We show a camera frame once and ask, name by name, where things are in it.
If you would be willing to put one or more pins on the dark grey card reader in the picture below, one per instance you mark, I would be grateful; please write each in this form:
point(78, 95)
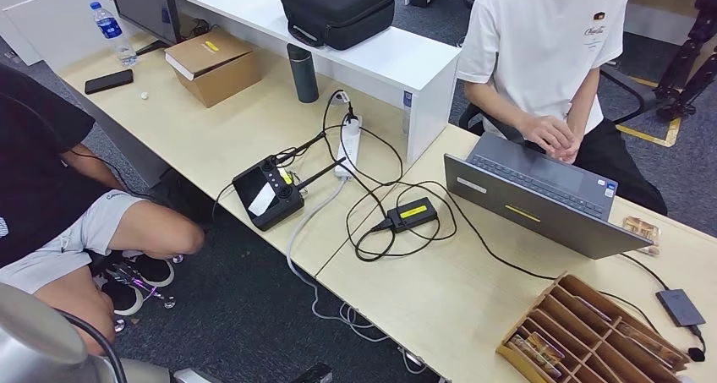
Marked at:
point(680, 307)

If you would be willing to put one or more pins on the wooden card organiser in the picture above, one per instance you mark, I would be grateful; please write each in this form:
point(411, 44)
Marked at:
point(536, 311)

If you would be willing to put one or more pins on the black carrying case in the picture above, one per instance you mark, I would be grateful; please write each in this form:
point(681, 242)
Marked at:
point(339, 12)

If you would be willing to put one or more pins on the patterned room key card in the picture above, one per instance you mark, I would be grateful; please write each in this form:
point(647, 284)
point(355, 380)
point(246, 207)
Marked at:
point(650, 341)
point(546, 347)
point(529, 358)

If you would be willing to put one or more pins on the black bag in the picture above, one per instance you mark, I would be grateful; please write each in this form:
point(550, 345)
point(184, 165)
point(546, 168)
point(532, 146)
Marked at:
point(187, 198)

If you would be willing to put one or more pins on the person's left hand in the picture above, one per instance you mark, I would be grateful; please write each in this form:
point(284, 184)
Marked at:
point(574, 149)

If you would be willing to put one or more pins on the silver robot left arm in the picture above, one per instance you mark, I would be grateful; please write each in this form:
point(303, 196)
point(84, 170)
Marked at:
point(33, 335)

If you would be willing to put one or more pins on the white wall charger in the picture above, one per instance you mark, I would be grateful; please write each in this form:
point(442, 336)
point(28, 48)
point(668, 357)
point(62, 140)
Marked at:
point(341, 98)

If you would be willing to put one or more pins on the chrome chair base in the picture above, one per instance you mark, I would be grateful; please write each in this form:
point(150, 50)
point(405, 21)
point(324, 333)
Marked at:
point(139, 285)

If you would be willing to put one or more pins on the dark thermos bottle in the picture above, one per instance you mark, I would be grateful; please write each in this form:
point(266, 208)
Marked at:
point(304, 76)

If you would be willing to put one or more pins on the black adapter with yellow label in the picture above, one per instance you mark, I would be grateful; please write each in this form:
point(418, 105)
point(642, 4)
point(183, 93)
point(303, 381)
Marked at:
point(414, 216)

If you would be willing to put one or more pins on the grey laptop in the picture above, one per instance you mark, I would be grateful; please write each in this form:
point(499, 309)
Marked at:
point(535, 215)

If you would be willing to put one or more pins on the brown cardboard box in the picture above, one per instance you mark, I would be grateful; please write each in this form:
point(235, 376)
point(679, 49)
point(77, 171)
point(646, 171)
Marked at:
point(216, 56)

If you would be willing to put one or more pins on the white partition panel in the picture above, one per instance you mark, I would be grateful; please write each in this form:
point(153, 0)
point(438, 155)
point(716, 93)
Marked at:
point(47, 27)

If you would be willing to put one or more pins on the black power plug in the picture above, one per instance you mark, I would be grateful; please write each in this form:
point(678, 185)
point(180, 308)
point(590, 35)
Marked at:
point(352, 115)

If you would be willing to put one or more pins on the person's right hand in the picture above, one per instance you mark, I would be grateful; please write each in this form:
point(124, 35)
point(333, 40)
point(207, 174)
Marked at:
point(546, 134)

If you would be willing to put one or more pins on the black office chair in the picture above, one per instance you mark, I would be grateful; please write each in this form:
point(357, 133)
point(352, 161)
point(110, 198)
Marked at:
point(647, 101)

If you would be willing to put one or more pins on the black remote controller with antennas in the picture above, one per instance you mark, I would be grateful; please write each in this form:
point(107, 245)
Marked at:
point(250, 189)

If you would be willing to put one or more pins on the black monitor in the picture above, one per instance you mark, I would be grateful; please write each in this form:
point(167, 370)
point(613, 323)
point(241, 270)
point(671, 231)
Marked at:
point(143, 5)

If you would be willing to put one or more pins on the white power strip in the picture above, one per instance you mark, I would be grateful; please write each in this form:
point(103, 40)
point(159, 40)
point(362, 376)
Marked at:
point(348, 152)

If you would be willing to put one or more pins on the white desk shelf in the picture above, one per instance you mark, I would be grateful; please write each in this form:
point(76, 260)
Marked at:
point(395, 55)

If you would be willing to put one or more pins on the person's left forearm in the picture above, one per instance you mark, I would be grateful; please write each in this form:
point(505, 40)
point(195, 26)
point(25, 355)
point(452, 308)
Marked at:
point(585, 100)
point(89, 167)

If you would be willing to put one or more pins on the black metal stand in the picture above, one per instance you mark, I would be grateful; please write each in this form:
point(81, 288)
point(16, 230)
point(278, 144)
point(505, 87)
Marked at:
point(686, 67)

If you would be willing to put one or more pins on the yellow floor tape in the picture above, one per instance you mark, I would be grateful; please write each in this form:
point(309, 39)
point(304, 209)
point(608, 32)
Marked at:
point(650, 137)

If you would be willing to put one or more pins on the clear water bottle blue label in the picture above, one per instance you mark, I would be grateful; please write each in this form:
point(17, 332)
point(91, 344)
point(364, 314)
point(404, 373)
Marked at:
point(110, 30)

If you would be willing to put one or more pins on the person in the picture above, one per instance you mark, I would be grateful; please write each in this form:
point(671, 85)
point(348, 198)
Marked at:
point(33, 173)
point(538, 44)

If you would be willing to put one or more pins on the black smartphone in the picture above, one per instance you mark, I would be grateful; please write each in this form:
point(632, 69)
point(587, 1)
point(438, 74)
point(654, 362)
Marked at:
point(110, 82)

